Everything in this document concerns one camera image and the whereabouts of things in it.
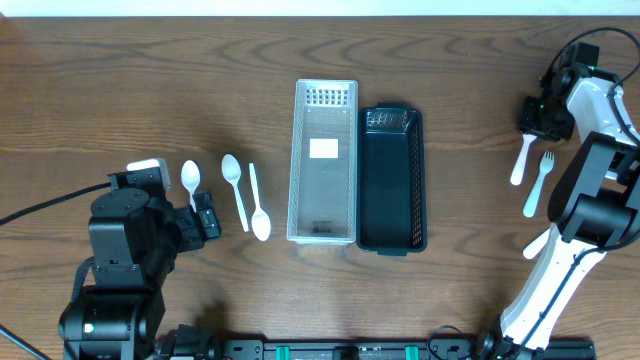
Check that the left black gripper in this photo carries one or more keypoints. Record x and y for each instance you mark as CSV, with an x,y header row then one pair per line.
x,y
203,220

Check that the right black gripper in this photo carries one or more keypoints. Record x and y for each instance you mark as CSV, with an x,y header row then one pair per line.
x,y
542,123

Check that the white plastic fork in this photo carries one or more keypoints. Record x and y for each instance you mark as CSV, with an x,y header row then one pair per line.
x,y
536,245
545,167

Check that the white plastic spoon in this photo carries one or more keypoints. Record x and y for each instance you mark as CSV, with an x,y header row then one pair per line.
x,y
190,178
260,221
231,172
520,164

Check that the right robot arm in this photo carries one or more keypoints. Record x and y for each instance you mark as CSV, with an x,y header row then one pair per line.
x,y
593,210

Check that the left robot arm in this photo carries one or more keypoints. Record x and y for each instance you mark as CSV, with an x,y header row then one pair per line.
x,y
135,236

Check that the clear plastic mesh basket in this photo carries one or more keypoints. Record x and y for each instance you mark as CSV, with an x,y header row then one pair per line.
x,y
323,192

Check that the white label sticker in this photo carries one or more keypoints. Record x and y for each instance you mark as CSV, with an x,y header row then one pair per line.
x,y
320,148

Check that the black plastic mesh basket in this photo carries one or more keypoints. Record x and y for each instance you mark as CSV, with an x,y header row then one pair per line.
x,y
391,191

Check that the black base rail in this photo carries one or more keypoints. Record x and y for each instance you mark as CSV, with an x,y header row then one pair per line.
x,y
187,342

